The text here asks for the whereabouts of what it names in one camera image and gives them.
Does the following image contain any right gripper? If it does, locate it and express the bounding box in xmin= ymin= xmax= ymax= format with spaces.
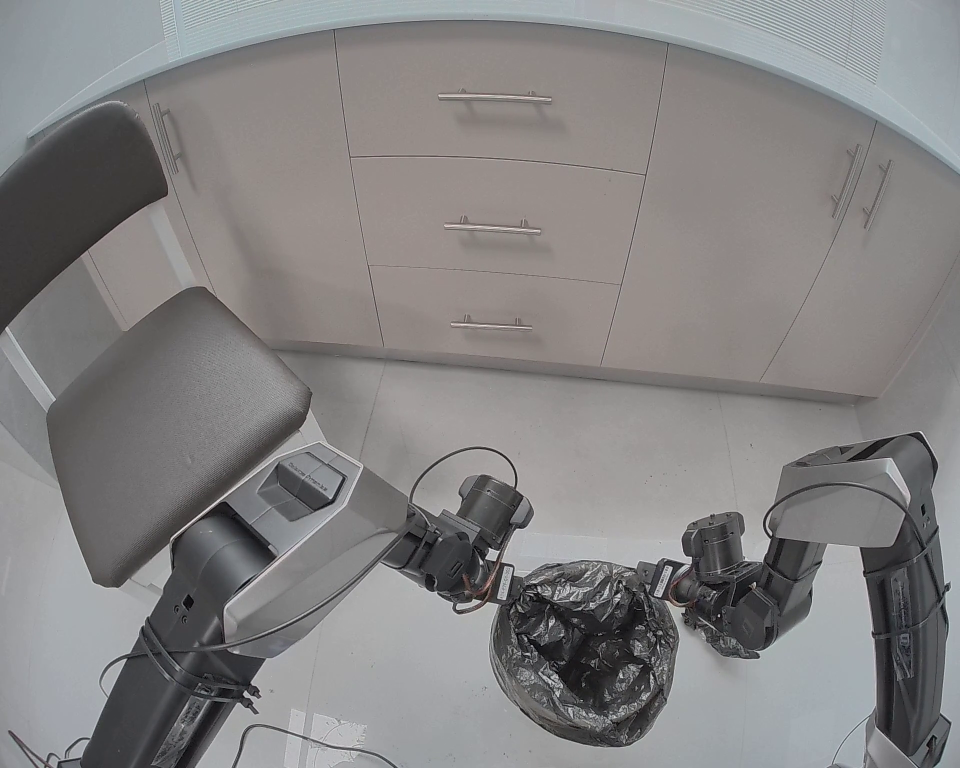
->
xmin=637 ymin=558 xmax=699 ymax=609

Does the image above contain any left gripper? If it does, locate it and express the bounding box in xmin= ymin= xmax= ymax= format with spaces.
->
xmin=460 ymin=563 xmax=519 ymax=611

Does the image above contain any black plastic bag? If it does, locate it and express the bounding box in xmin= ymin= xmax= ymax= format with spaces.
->
xmin=489 ymin=558 xmax=682 ymax=750

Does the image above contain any crumpled black plastic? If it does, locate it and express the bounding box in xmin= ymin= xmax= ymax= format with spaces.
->
xmin=682 ymin=611 xmax=760 ymax=661

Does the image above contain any beige cabinet with drawers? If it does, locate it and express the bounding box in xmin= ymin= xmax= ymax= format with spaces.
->
xmin=28 ymin=22 xmax=960 ymax=400

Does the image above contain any grey padded white-legged chair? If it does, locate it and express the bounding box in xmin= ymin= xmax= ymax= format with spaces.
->
xmin=0 ymin=101 xmax=361 ymax=609

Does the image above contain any black cable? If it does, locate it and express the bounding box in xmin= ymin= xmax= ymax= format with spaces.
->
xmin=238 ymin=723 xmax=376 ymax=768
xmin=97 ymin=447 xmax=520 ymax=695
xmin=763 ymin=482 xmax=942 ymax=646

